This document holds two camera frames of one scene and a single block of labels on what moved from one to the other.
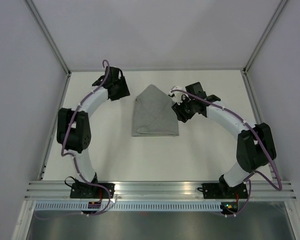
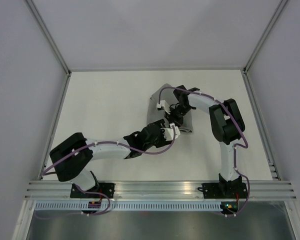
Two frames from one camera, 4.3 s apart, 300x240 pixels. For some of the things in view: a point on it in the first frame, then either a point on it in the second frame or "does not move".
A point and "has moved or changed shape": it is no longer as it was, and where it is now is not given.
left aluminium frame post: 40,24 does not move
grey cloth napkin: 153,115 has moved or changed shape
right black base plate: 221,190 does not move
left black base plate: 84,190 does not move
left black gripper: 125,91 → 163,142
